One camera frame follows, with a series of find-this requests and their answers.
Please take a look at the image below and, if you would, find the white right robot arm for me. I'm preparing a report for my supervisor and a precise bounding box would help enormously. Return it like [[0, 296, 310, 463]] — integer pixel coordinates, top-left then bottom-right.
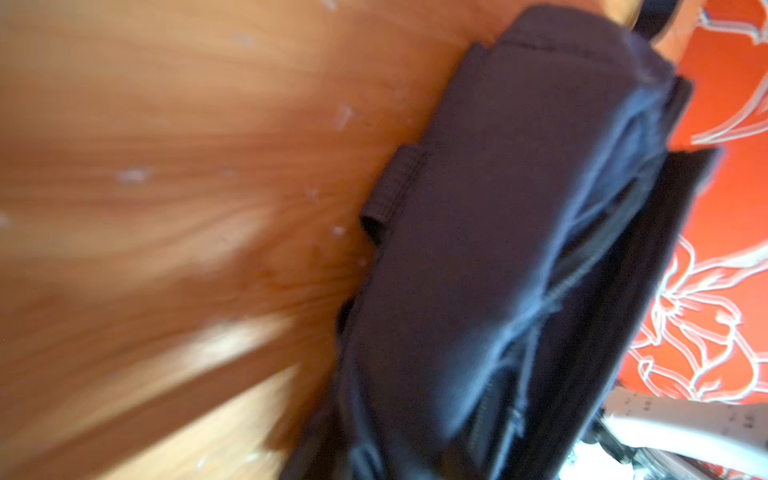
[[582, 387, 767, 479]]

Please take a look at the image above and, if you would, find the navy blue student backpack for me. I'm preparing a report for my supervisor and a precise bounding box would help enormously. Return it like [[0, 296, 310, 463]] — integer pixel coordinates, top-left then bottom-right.
[[281, 1, 719, 479]]

